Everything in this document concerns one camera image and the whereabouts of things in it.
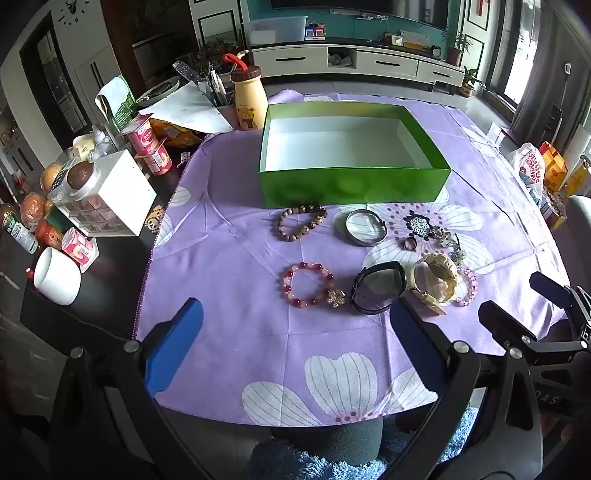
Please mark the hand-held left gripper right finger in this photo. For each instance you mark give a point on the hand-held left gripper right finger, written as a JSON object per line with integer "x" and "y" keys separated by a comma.
{"x": 415, "y": 344}

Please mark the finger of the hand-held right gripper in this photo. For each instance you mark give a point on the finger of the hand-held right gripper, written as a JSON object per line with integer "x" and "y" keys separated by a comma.
{"x": 501, "y": 318}
{"x": 549, "y": 282}

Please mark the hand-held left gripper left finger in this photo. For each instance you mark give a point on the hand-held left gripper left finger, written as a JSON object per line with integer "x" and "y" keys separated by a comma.
{"x": 173, "y": 341}

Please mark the cream wrist watch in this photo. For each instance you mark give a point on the cream wrist watch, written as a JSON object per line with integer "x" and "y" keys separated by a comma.
{"x": 438, "y": 265}

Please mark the black wristband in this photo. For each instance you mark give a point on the black wristband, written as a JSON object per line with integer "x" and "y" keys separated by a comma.
{"x": 378, "y": 269}

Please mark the small crystal brooch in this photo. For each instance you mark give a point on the small crystal brooch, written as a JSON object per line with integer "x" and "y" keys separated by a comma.
{"x": 441, "y": 234}

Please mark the silver bangle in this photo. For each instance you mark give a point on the silver bangle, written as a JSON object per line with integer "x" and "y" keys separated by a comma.
{"x": 349, "y": 230}

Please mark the green cardboard box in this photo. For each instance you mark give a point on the green cardboard box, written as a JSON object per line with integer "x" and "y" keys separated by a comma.
{"x": 351, "y": 187}

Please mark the grey chair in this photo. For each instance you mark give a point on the grey chair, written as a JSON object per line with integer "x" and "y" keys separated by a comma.
{"x": 579, "y": 230}

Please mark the purple floral cloth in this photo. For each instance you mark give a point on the purple floral cloth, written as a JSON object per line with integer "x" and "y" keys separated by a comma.
{"x": 231, "y": 277}

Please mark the white plastic bag red print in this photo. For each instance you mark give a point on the white plastic bag red print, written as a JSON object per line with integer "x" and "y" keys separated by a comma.
{"x": 531, "y": 168}

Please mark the orange paper bag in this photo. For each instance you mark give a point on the orange paper bag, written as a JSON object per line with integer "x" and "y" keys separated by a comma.
{"x": 554, "y": 166}

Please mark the small wooden ornament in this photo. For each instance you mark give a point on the small wooden ornament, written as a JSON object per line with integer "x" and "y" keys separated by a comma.
{"x": 156, "y": 219}

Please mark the grey stool cushion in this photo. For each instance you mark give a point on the grey stool cushion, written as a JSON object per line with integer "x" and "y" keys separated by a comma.
{"x": 328, "y": 441}

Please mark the pink yogurt cup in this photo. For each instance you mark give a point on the pink yogurt cup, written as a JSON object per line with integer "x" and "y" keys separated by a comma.
{"x": 138, "y": 136}
{"x": 160, "y": 159}
{"x": 79, "y": 249}

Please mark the white mug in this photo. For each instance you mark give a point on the white mug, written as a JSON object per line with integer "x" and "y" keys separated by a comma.
{"x": 57, "y": 277}

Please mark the white drawer organizer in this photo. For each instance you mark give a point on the white drawer organizer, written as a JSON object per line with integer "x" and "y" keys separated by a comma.
{"x": 124, "y": 184}

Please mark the red jar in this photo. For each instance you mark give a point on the red jar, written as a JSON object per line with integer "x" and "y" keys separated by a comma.
{"x": 48, "y": 234}

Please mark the blue fluffy rug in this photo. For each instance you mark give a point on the blue fluffy rug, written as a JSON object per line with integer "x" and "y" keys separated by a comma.
{"x": 286, "y": 466}

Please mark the green bottle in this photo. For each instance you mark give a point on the green bottle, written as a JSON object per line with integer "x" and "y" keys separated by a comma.
{"x": 18, "y": 230}

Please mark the brown round lid jar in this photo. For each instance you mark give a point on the brown round lid jar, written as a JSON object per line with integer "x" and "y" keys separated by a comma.
{"x": 82, "y": 174}

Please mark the orange fruit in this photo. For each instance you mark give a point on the orange fruit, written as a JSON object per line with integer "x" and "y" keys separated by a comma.
{"x": 33, "y": 210}
{"x": 50, "y": 177}

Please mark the orange snack bag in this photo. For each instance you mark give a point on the orange snack bag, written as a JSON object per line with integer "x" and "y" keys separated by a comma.
{"x": 173, "y": 131}

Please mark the small potted plant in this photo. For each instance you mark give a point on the small potted plant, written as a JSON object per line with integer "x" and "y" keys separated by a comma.
{"x": 470, "y": 83}

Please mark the white paper sheet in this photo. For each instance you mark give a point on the white paper sheet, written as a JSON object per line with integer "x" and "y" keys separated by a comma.
{"x": 184, "y": 108}

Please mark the pen holder with pens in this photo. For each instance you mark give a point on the pen holder with pens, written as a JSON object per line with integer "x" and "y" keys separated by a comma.
{"x": 219, "y": 110}

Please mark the green white carton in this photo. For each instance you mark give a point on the green white carton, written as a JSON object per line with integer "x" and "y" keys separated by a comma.
{"x": 122, "y": 110}

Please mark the yellow bear bottle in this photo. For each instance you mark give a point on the yellow bear bottle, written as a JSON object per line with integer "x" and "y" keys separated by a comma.
{"x": 249, "y": 101}

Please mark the dark bowl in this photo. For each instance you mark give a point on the dark bowl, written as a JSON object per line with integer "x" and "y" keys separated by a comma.
{"x": 157, "y": 90}

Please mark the tall potted plant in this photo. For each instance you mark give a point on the tall potted plant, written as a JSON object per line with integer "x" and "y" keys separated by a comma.
{"x": 455, "y": 46}

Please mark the remote control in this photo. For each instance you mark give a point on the remote control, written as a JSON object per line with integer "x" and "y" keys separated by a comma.
{"x": 185, "y": 71}

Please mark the leafy green houseplant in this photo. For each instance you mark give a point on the leafy green houseplant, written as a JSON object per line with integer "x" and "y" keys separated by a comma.
{"x": 214, "y": 53}

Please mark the white tv cabinet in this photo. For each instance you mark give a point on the white tv cabinet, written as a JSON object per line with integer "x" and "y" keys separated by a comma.
{"x": 295, "y": 57}

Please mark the clear storage bin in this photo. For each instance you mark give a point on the clear storage bin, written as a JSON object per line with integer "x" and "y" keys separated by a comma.
{"x": 274, "y": 31}

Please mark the small red blue boxes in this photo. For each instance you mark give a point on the small red blue boxes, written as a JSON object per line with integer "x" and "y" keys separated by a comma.
{"x": 316, "y": 32}

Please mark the black television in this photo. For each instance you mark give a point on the black television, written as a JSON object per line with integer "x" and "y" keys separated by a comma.
{"x": 360, "y": 11}

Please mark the wall clock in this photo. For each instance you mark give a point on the wall clock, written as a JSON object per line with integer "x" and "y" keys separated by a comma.
{"x": 71, "y": 10}

